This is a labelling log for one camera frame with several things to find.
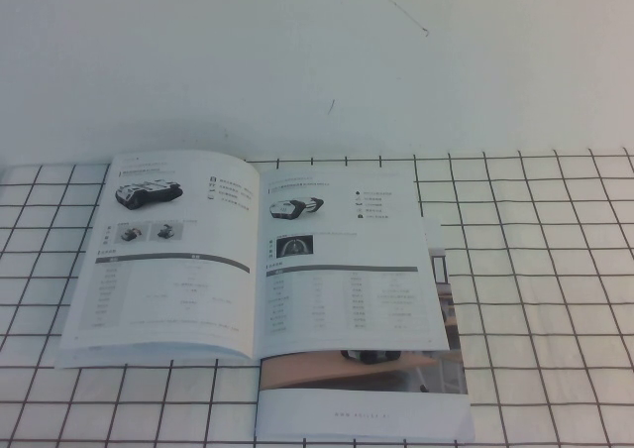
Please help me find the white product catalogue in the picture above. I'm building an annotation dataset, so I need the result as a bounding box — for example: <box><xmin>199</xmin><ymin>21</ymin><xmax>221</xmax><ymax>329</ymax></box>
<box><xmin>53</xmin><ymin>149</ymin><xmax>453</xmax><ymax>373</ymax></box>

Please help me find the white cloth with black grid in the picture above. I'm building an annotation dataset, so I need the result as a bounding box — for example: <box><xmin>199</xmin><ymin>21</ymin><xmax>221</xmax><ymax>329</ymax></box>
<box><xmin>0</xmin><ymin>148</ymin><xmax>634</xmax><ymax>448</ymax></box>

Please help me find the closed brochure with photo cover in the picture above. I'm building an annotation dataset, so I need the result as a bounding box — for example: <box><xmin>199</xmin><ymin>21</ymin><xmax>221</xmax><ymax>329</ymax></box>
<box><xmin>254</xmin><ymin>217</ymin><xmax>476</xmax><ymax>442</ymax></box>

